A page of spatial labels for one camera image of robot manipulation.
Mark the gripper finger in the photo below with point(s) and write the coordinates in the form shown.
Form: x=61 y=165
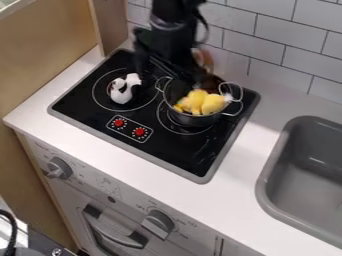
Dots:
x=133 y=80
x=120 y=94

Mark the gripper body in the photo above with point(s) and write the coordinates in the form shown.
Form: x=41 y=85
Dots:
x=141 y=53

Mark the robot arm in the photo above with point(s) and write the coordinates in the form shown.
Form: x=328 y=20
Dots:
x=171 y=30

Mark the silver pot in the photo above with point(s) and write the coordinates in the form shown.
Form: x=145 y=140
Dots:
x=196 y=119

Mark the brown toy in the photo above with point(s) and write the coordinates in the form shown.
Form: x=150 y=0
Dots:
x=204 y=59

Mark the yellow plush toy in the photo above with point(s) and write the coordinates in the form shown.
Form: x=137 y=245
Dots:
x=205 y=102

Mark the toy stove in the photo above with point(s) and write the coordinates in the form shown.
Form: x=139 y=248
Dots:
x=178 y=146

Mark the toy sink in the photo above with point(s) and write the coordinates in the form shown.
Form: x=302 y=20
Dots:
x=307 y=180

